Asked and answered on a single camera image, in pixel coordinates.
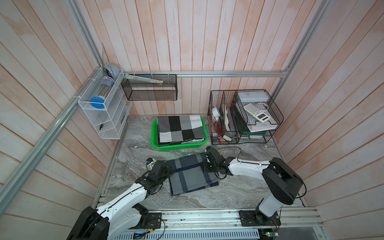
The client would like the navy grey striped scarf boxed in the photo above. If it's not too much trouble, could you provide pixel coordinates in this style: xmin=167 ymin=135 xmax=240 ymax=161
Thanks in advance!
xmin=168 ymin=153 xmax=220 ymax=196

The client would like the black white checkered scarf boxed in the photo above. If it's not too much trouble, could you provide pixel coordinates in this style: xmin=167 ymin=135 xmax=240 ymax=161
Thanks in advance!
xmin=157 ymin=115 xmax=207 ymax=146

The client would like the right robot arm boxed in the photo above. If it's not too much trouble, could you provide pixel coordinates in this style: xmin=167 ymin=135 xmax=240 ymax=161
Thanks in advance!
xmin=203 ymin=147 xmax=305 ymax=220

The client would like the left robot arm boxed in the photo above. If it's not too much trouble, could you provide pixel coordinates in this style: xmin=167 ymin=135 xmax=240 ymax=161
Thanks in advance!
xmin=67 ymin=159 xmax=176 ymax=240

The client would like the green plastic basket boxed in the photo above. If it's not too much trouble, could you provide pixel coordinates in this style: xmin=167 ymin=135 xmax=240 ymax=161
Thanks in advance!
xmin=151 ymin=116 xmax=208 ymax=151

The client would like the white tape roll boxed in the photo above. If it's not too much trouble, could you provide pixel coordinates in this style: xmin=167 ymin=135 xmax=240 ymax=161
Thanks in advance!
xmin=212 ymin=107 xmax=221 ymax=122

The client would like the white calculator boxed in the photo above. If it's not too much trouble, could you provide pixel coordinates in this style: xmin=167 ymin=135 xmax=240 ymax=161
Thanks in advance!
xmin=244 ymin=104 xmax=271 ymax=123

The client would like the white box in organizer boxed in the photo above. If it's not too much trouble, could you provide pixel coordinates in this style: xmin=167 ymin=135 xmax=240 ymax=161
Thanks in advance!
xmin=238 ymin=91 xmax=270 ymax=103

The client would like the white ruler strip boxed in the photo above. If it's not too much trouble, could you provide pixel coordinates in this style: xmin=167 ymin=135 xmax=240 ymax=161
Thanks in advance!
xmin=124 ymin=74 xmax=164 ymax=84

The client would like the blue capped clear tube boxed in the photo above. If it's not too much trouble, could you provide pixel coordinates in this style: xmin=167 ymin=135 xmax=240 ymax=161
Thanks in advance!
xmin=90 ymin=76 xmax=115 ymax=109

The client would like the grey round disc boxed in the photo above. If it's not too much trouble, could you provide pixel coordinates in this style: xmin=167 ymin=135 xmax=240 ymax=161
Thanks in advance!
xmin=104 ymin=64 xmax=120 ymax=81

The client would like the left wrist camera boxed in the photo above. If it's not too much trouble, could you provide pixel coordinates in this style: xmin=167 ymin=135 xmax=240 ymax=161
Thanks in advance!
xmin=146 ymin=158 xmax=156 ymax=171

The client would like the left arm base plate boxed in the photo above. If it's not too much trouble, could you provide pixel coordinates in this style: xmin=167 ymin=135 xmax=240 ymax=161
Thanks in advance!
xmin=132 ymin=213 xmax=162 ymax=230

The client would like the aluminium front rail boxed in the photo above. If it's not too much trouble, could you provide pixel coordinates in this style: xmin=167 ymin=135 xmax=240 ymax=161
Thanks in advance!
xmin=149 ymin=207 xmax=325 ymax=231

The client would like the black wire desk organizer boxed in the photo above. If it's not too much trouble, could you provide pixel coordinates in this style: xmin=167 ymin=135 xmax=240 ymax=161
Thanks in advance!
xmin=208 ymin=90 xmax=284 ymax=145

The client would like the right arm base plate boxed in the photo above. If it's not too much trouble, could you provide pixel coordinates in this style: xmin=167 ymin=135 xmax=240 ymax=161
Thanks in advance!
xmin=239 ymin=210 xmax=281 ymax=227

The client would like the white wire wall shelf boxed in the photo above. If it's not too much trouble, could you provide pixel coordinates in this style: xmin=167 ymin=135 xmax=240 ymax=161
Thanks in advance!
xmin=78 ymin=69 xmax=132 ymax=140

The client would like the black mesh wall basket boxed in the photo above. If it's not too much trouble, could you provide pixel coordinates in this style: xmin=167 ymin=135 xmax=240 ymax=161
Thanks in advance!
xmin=121 ymin=74 xmax=178 ymax=101

